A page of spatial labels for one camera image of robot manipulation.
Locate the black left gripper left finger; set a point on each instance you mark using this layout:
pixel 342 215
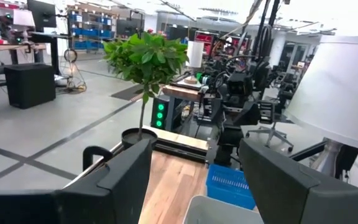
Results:
pixel 120 193

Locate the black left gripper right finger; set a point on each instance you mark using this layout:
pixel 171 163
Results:
pixel 278 193

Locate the blue perforated plastic basket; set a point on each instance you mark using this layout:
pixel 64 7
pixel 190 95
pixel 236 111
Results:
pixel 228 189

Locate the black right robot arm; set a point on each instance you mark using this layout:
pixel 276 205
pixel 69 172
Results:
pixel 228 143

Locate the shelf with blue bins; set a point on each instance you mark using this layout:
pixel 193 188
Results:
pixel 89 32

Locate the wooden top workbench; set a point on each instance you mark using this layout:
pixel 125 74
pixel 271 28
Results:
pixel 182 92

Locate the black box with green lights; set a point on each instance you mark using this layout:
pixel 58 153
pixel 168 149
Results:
pixel 166 112

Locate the small white cylinder lamp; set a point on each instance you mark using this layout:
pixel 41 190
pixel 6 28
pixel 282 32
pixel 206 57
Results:
pixel 195 54

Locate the grey office chair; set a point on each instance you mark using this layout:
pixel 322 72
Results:
pixel 271 132

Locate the grey plastic basket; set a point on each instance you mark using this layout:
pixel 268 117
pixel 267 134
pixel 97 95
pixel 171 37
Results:
pixel 216 213

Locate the green leafy plant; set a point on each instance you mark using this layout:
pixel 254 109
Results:
pixel 148 59

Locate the black floor mat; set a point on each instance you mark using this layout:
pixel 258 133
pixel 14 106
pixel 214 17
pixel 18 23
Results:
pixel 126 93

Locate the large white lampshade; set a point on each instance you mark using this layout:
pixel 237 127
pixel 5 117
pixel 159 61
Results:
pixel 337 93

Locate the black floor cabinet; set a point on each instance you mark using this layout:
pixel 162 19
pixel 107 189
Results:
pixel 30 85

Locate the black standing desk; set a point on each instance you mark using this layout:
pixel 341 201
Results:
pixel 54 56

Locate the black computer monitor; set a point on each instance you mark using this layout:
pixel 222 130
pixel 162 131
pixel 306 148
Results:
pixel 42 12

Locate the small white table lamp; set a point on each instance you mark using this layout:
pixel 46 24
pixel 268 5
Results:
pixel 23 18

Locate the black aluminium rig frame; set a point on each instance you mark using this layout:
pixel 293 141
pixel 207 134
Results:
pixel 179 149

